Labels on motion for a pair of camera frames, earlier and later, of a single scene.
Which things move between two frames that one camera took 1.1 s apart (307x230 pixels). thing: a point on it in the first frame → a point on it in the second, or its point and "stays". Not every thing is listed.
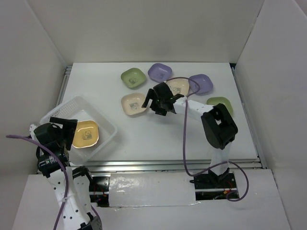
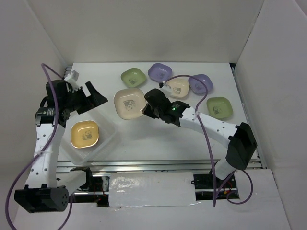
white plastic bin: x=76 y=108 stays
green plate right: x=214 y=101 stays
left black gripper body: x=66 y=132 → x=77 y=100
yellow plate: x=86 y=134 stays
